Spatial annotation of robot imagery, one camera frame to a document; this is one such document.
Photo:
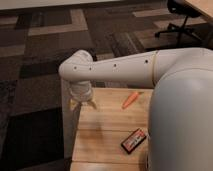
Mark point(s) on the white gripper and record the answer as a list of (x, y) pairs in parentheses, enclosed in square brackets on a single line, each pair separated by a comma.
[(81, 92)]

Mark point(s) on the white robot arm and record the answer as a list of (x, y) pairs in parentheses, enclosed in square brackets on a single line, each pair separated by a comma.
[(180, 125)]

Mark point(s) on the orange carrot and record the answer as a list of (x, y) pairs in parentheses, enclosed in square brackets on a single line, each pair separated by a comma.
[(130, 100)]

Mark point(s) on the light wooden desk corner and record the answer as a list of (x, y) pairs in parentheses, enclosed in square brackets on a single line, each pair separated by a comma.
[(203, 6)]

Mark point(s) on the black red snack box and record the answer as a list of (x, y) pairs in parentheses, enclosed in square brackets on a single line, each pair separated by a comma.
[(133, 141)]

